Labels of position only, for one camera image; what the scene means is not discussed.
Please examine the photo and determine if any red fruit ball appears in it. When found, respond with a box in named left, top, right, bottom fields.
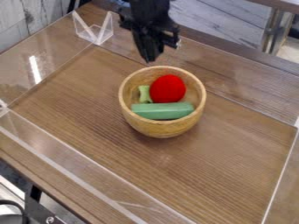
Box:
left=150, top=74, right=187, bottom=103

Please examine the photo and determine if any clear acrylic corner bracket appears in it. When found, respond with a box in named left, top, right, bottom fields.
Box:
left=71, top=11, right=114, bottom=46

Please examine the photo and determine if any black chair part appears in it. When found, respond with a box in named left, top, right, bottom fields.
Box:
left=0, top=185, right=69, bottom=224

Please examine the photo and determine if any wooden bowl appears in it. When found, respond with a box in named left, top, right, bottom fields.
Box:
left=118, top=66, right=207, bottom=138

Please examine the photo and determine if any clear acrylic tray wall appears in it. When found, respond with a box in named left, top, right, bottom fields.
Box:
left=0, top=101, right=195, bottom=224

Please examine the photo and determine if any small green vegetable piece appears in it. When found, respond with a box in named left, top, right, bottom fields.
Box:
left=138, top=85, right=154, bottom=103

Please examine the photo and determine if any metal table leg background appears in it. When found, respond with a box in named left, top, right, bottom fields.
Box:
left=261, top=8, right=295, bottom=55

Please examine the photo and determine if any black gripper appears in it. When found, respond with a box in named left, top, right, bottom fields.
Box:
left=117, top=0, right=181, bottom=62

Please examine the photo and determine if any long green vegetable block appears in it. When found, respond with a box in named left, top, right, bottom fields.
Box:
left=131, top=102, right=194, bottom=120

